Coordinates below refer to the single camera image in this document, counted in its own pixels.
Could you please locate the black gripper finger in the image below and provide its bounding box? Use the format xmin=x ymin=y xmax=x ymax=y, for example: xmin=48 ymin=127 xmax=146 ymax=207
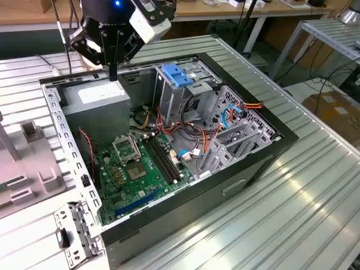
xmin=69 ymin=26 xmax=114 ymax=82
xmin=112 ymin=33 xmax=145 ymax=82

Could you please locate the blue data wire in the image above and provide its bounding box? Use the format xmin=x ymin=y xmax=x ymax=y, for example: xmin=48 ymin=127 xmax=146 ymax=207
xmin=220 ymin=103 xmax=243 ymax=131

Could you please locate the orange yellow power wire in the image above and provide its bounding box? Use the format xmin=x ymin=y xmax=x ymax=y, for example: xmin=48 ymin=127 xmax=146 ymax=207
xmin=230 ymin=101 xmax=264 ymax=119

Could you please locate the perforated metal disk bay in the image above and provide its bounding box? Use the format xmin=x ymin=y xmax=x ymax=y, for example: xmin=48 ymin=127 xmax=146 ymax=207
xmin=196 ymin=85 xmax=283 ymax=178

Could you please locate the blue plastic drive latch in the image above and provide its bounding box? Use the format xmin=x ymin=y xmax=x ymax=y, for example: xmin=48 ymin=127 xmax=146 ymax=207
xmin=162 ymin=64 xmax=195 ymax=88

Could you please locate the grey metal drive cage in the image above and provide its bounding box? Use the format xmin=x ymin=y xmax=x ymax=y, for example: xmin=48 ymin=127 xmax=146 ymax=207
xmin=153 ymin=60 xmax=223 ymax=127

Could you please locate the grey power supply box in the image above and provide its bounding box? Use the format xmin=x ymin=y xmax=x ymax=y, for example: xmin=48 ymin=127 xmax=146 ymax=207
xmin=60 ymin=78 xmax=132 ymax=144

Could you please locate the metal socket cover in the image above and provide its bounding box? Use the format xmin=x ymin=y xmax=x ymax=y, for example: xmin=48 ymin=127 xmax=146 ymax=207
xmin=111 ymin=135 xmax=142 ymax=165

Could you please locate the black tripod stand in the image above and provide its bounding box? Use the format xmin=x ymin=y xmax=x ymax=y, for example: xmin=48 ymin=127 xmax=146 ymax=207
xmin=232 ymin=0 xmax=258 ymax=56

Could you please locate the black RAM slot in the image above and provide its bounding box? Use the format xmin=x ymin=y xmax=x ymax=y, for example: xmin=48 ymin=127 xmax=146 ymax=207
xmin=148 ymin=133 xmax=182 ymax=182
xmin=141 ymin=136 xmax=176 ymax=186

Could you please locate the grey parts rack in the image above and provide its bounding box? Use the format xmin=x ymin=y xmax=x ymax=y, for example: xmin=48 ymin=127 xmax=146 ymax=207
xmin=0 ymin=111 xmax=76 ymax=219

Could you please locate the CPU socket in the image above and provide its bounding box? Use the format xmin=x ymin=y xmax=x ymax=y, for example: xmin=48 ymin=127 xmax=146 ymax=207
xmin=125 ymin=161 xmax=149 ymax=181

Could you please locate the green motherboard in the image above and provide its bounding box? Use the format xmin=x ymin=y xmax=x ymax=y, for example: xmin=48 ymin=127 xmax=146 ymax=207
xmin=94 ymin=132 xmax=197 ymax=226

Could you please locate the blue expansion slot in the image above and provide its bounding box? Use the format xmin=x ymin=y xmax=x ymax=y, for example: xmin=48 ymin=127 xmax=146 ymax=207
xmin=114 ymin=187 xmax=161 ymax=218

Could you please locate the green RAM stick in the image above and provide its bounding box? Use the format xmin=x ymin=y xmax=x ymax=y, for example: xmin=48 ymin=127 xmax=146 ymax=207
xmin=0 ymin=175 xmax=25 ymax=194

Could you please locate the black open PC case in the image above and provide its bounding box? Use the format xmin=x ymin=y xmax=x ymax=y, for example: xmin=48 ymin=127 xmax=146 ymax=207
xmin=38 ymin=52 xmax=299 ymax=270

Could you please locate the metal slat side table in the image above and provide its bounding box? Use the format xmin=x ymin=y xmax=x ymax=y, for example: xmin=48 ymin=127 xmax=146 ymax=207
xmin=269 ymin=19 xmax=360 ymax=82

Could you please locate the brown cardboard box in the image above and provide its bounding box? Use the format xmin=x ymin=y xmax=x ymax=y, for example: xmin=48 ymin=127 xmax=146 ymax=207
xmin=301 ymin=89 xmax=360 ymax=149

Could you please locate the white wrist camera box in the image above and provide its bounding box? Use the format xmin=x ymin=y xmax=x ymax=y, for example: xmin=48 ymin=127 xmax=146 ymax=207
xmin=128 ymin=0 xmax=172 ymax=45

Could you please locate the grey cable with metal plug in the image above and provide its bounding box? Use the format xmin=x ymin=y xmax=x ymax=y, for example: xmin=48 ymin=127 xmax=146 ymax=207
xmin=39 ymin=55 xmax=60 ymax=75

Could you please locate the orange black wire bundle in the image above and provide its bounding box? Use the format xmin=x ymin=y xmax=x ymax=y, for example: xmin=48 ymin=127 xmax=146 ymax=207
xmin=154 ymin=105 xmax=224 ymax=160

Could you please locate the wooden desk white frame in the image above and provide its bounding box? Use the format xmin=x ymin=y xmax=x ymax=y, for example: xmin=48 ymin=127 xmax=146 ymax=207
xmin=0 ymin=0 xmax=335 ymax=54

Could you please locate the metal expansion slot bracket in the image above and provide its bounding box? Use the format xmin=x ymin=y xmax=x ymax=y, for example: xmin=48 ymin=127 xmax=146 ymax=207
xmin=53 ymin=200 xmax=104 ymax=268

